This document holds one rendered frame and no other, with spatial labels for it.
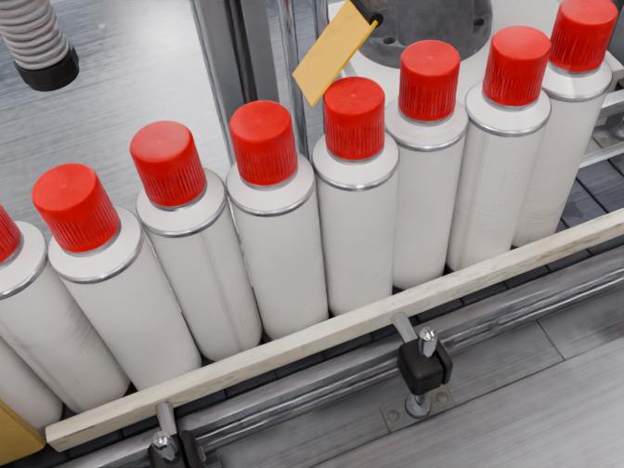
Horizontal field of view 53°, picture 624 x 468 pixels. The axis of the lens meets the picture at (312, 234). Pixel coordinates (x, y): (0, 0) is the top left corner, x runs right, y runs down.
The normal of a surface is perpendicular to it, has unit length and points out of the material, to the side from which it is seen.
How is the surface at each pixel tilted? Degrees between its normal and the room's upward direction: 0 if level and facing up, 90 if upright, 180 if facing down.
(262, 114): 3
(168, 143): 3
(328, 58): 47
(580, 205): 0
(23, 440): 90
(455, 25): 69
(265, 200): 42
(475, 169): 90
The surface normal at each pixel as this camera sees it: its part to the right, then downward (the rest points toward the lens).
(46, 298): 0.87, 0.35
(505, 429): -0.07, -0.61
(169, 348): 0.73, 0.50
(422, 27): -0.12, 0.53
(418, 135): -0.28, 0.04
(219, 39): 0.36, 0.72
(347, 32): -0.73, -0.18
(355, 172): -0.05, 0.07
